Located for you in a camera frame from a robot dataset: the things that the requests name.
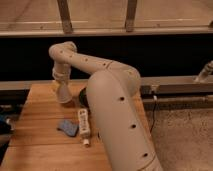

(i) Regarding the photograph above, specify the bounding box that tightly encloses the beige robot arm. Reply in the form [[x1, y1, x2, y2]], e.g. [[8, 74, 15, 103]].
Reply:
[[49, 42, 163, 171]]

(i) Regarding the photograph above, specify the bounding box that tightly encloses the green bowl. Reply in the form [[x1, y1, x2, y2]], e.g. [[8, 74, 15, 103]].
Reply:
[[79, 88, 88, 108]]

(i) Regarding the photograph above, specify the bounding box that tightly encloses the white tube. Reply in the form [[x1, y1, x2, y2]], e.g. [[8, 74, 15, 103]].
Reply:
[[78, 109, 91, 147]]

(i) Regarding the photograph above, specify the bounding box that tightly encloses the blue sponge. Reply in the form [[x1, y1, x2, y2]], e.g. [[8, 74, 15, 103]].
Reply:
[[57, 120, 78, 137]]

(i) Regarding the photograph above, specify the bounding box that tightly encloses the left metal post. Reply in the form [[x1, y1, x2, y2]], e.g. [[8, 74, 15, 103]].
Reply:
[[57, 0, 73, 34]]

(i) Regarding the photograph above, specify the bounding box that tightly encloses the metal post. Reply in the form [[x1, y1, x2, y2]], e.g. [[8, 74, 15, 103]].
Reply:
[[57, 0, 73, 34], [125, 0, 137, 32]]

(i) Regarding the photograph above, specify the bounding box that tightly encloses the right metal post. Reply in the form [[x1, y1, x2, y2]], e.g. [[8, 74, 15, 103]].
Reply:
[[125, 0, 137, 32]]

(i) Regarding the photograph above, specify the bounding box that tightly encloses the black cable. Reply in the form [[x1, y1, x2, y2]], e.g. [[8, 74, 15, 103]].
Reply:
[[148, 95, 159, 134]]

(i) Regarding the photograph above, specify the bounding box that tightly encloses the metal rail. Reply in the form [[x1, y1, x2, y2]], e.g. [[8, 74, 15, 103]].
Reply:
[[0, 75, 213, 94]]

